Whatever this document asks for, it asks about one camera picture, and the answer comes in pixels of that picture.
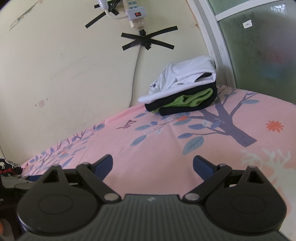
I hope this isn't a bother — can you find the white cloth garment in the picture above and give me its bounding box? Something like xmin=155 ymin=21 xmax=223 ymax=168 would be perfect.
xmin=138 ymin=56 xmax=216 ymax=104

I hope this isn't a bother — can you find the black red patterned bag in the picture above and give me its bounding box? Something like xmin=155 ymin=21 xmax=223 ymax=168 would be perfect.
xmin=0 ymin=158 xmax=23 ymax=177

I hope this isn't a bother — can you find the pink floral bed sheet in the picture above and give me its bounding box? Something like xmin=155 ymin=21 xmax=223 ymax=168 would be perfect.
xmin=22 ymin=86 xmax=295 ymax=240

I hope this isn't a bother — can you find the black and green folded garment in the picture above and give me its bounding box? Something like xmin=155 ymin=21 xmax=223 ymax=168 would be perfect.
xmin=145 ymin=82 xmax=217 ymax=116

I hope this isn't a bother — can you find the white power strip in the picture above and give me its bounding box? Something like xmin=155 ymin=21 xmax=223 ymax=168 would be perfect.
xmin=122 ymin=0 xmax=147 ymax=30

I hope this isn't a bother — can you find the grey wall cable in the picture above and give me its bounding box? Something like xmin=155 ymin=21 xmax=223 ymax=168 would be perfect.
xmin=128 ymin=45 xmax=142 ymax=108

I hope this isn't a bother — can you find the white window frame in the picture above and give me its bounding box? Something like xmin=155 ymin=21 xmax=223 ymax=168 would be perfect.
xmin=188 ymin=1 xmax=295 ymax=103

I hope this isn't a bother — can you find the black tape cross on wall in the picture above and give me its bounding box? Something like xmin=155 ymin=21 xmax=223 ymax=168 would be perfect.
xmin=121 ymin=26 xmax=178 ymax=51

